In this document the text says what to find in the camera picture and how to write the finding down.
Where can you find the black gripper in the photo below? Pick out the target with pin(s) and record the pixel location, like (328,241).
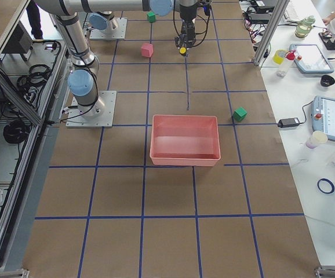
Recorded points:
(187,18)

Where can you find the yellow black push button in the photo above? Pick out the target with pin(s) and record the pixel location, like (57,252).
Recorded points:
(183,50)

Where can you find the pink cube near bases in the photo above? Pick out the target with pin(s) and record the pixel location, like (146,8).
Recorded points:
(147,50)

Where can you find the green cube near base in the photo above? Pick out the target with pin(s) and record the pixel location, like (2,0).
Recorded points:
(151,17)

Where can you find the green cube near bin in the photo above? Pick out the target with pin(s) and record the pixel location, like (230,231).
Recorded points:
(239,114)

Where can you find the yellow tape roll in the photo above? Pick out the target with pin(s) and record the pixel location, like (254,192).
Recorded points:
(279,56)

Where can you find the pink plastic bin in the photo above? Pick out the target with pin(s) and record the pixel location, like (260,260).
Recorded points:
(185,140)

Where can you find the green glass bottle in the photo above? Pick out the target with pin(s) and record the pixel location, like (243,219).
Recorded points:
(304,27)

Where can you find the teach pendant grey screen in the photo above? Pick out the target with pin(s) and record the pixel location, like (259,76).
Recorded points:
(310,59)

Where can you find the black power adapter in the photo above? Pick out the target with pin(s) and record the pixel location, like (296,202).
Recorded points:
(288,122)

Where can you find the black small bowl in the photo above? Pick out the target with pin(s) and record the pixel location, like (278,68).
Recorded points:
(327,81)

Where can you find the paper cup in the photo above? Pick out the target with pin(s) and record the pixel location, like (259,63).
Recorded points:
(316,139)

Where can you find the teach pendant with lit screen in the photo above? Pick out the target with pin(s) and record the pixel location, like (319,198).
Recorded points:
(323,116)

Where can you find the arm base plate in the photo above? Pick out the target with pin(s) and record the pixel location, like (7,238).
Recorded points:
(119,33)
(100,115)

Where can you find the aluminium frame post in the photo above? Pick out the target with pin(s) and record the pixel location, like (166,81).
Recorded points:
(277,14)

